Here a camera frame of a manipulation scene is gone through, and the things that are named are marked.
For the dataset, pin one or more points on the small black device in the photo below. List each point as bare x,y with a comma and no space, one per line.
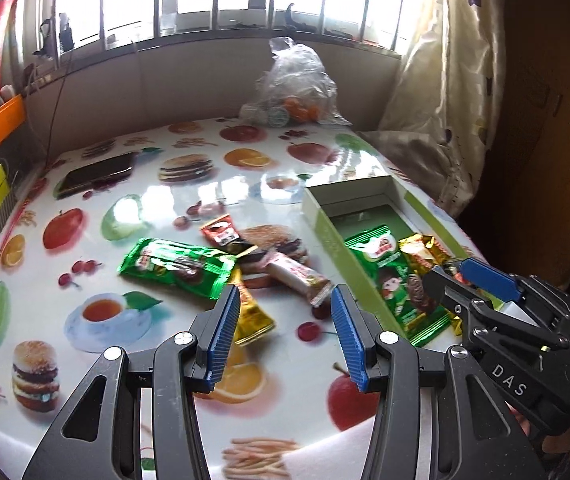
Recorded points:
66,30

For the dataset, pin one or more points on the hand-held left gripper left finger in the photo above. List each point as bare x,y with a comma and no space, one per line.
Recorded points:
222,330

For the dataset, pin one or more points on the brown wooden cabinet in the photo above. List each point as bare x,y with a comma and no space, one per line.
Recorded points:
540,110

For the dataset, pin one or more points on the orange storage box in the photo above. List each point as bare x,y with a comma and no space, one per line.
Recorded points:
2,122

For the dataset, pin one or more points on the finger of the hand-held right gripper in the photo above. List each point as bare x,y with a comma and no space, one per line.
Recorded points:
465,305
490,280

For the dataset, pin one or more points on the cream printed curtain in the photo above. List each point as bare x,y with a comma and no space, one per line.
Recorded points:
445,85

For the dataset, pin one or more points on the long yellow snack packet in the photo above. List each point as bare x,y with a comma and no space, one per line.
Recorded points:
252,317

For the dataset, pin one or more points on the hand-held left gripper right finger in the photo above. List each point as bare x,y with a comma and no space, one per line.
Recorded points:
349,330

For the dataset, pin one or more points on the small red snack packet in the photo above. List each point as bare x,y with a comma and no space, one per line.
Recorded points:
221,232

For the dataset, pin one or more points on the black smartphone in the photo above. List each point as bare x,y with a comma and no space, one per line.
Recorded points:
97,175

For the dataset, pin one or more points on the clear plastic bag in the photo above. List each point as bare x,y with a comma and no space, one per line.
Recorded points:
295,75

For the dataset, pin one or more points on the orange mandarin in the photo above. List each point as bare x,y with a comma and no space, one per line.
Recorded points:
293,106

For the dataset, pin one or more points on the green white cardboard box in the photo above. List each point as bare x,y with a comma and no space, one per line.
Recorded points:
335,240

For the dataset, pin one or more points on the food print tablecloth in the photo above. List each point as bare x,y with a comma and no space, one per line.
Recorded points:
165,325

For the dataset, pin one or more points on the gold snack packet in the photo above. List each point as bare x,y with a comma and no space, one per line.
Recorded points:
420,255

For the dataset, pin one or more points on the green snack packet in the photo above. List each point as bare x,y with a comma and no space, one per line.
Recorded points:
175,265
390,265

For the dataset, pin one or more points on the black curved object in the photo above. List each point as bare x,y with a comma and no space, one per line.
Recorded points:
292,15

